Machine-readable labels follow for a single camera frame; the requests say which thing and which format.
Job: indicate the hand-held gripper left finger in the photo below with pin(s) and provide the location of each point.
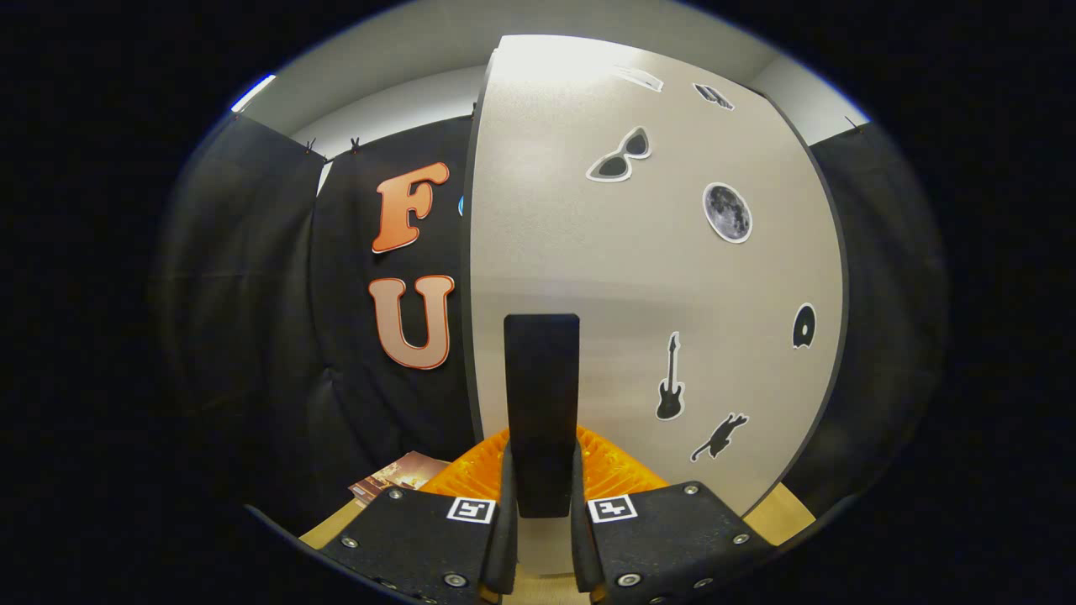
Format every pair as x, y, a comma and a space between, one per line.
508, 546

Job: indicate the beige shoe cabinet door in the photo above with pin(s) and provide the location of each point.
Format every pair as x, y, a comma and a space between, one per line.
588, 252

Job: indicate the brown cover book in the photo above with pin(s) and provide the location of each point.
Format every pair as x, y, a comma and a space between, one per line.
403, 472

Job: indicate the black backdrop cloth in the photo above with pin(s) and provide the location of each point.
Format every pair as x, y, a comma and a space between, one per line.
252, 336

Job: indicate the row of black cloth clips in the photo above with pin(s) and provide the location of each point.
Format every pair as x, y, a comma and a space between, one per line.
354, 144

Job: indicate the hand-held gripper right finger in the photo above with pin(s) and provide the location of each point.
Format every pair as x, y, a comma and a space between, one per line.
582, 546

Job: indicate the ceiling light panel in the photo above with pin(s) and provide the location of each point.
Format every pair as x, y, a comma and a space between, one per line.
252, 93

